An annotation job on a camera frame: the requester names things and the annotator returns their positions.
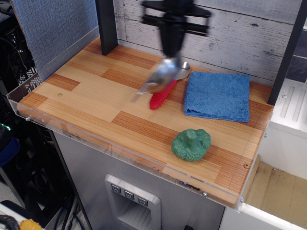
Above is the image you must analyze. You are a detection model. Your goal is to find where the white toy sink unit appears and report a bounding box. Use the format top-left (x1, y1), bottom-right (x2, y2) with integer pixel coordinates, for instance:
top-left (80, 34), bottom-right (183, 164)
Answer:
top-left (220, 79), bottom-right (307, 230)

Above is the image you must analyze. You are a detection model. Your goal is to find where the red handled silver spoon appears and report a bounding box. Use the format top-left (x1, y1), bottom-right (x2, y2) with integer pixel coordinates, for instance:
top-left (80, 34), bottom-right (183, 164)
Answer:
top-left (149, 61), bottom-right (190, 110)

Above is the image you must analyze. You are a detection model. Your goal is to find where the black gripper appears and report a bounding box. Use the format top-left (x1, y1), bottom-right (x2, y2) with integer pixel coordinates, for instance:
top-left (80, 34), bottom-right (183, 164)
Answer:
top-left (142, 0), bottom-right (212, 58)

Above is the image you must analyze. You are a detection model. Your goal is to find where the clear acrylic table guard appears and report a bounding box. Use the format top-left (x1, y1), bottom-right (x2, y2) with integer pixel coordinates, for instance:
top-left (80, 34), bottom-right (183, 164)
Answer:
top-left (6, 25), bottom-right (271, 213)

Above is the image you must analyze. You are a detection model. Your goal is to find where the dark left vertical post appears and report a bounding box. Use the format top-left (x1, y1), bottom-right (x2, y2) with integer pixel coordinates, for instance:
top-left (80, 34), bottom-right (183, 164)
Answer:
top-left (95, 0), bottom-right (118, 56)

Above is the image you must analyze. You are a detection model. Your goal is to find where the green toy broccoli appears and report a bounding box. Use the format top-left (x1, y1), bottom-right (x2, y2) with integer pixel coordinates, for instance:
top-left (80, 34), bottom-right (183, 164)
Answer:
top-left (171, 129), bottom-right (211, 161)

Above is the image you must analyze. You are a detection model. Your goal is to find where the blue folded cloth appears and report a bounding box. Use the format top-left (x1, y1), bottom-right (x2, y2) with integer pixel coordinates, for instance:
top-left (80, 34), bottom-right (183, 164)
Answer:
top-left (184, 71), bottom-right (250, 123)

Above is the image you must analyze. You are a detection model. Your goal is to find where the dark right vertical post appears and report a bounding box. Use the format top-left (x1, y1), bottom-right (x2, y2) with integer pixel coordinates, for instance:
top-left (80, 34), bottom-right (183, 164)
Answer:
top-left (267, 0), bottom-right (307, 105)

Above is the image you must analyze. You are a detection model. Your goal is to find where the silver metal bowl with handles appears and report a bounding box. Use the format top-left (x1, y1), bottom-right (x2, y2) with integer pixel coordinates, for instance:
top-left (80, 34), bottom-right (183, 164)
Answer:
top-left (131, 57), bottom-right (181, 103)

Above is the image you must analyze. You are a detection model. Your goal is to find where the silver toy fridge cabinet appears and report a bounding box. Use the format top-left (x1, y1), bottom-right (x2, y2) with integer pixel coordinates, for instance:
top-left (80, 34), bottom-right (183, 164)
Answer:
top-left (55, 133), bottom-right (224, 230)

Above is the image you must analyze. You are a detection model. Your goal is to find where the blue fabric panel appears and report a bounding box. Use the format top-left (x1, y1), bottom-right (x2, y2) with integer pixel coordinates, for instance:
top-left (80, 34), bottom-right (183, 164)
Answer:
top-left (11, 0), bottom-right (99, 81)

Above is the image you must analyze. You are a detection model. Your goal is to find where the dark vertical post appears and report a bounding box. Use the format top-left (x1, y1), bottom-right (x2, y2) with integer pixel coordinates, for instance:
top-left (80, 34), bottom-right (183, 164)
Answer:
top-left (95, 0), bottom-right (118, 56)
top-left (267, 0), bottom-right (307, 105)

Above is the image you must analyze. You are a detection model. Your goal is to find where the black plastic crate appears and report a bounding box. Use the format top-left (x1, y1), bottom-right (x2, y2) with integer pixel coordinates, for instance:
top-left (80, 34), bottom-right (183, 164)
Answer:
top-left (0, 7), bottom-right (38, 96)

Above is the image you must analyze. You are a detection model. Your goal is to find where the yellow black object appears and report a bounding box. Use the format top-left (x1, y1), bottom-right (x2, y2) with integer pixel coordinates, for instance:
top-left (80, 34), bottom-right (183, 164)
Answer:
top-left (19, 219), bottom-right (43, 230)

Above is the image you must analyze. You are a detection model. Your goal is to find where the grey ice dispenser panel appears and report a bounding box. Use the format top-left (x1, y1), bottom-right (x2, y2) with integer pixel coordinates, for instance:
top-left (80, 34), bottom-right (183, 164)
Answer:
top-left (105, 174), bottom-right (162, 230)

